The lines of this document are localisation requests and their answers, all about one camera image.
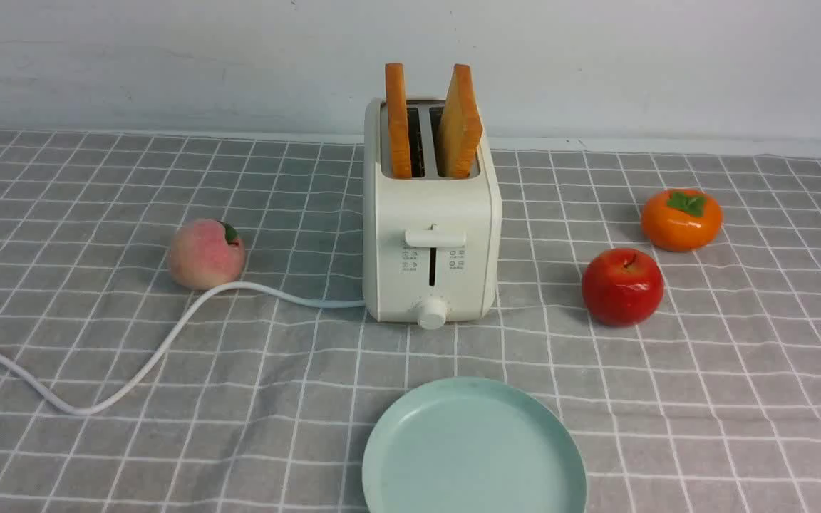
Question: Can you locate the toasted bread slice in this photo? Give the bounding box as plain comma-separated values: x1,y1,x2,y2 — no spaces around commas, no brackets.
385,62,413,180
435,63,483,179

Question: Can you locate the mint green round plate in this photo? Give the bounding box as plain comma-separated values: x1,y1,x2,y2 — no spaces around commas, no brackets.
361,377,589,512

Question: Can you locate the white toaster power cord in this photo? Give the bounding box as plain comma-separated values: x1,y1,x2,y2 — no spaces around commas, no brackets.
0,281,366,416

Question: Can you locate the grey checked tablecloth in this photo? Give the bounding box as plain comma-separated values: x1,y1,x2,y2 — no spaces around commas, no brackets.
0,130,821,512

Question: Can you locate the red fake apple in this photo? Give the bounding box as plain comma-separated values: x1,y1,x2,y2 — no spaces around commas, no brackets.
581,247,665,327

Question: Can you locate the orange fake persimmon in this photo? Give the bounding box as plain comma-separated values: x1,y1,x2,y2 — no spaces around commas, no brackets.
641,189,723,252

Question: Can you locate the pink fake peach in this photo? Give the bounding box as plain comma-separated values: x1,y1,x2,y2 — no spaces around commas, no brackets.
168,219,247,290

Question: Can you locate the white two-slot toaster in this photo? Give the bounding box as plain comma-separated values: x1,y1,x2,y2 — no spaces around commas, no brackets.
362,97,502,329

